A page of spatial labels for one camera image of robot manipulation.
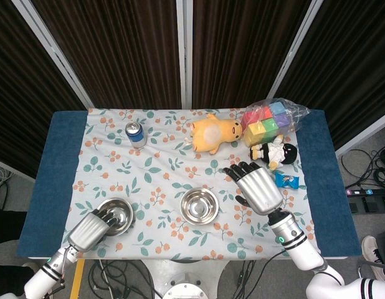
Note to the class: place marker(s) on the white floral tablecloth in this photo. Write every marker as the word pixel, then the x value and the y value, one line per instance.
pixel 167 168

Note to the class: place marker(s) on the yellow floor tape strip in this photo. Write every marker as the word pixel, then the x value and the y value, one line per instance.
pixel 77 278

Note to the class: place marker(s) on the yellow plush animal toy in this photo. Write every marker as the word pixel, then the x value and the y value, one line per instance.
pixel 212 134

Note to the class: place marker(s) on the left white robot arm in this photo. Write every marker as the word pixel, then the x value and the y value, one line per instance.
pixel 49 274

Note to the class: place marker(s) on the white sneaker black laces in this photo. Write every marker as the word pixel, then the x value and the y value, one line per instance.
pixel 374 255

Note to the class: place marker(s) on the yellow foam block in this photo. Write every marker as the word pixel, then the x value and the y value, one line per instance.
pixel 256 128
pixel 254 140

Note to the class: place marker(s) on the blue table mat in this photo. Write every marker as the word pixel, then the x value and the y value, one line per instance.
pixel 60 149

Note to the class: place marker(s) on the black power strip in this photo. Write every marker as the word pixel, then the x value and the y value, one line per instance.
pixel 370 192

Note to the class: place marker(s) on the white partition frame post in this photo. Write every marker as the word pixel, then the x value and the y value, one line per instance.
pixel 184 53
pixel 52 51
pixel 364 137
pixel 15 169
pixel 293 46

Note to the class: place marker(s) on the person in black clothing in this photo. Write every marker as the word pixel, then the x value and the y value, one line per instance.
pixel 5 224

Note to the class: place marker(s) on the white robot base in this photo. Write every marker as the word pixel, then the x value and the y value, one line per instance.
pixel 186 271

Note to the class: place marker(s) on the brown corrugated partition panel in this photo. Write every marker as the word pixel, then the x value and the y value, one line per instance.
pixel 242 50
pixel 117 53
pixel 351 62
pixel 21 78

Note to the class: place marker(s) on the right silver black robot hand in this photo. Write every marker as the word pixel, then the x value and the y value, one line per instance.
pixel 261 193

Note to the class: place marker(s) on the blue snack packet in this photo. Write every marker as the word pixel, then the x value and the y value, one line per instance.
pixel 287 180

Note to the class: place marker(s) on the green foam block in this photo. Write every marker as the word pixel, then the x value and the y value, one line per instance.
pixel 270 127

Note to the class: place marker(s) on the light blue foam block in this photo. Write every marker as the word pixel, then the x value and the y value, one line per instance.
pixel 277 109

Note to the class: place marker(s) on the stainless steel bowl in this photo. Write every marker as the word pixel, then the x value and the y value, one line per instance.
pixel 121 209
pixel 199 208

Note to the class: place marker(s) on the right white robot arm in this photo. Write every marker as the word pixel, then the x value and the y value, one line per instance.
pixel 300 249

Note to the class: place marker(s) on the black-haired plush doll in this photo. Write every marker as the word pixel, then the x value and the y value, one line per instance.
pixel 273 152

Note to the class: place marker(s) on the blue silver soda can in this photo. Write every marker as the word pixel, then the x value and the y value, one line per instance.
pixel 137 137

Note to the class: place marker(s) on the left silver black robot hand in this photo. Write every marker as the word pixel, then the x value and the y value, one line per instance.
pixel 86 232

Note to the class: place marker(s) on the pink foam block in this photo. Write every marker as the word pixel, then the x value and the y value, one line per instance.
pixel 253 116

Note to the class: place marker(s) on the orange foam block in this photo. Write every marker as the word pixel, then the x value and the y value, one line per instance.
pixel 268 112

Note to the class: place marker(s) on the clear plastic bag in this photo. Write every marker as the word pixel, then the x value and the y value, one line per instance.
pixel 296 113

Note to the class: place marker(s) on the purple foam block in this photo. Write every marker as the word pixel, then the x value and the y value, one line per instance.
pixel 284 121

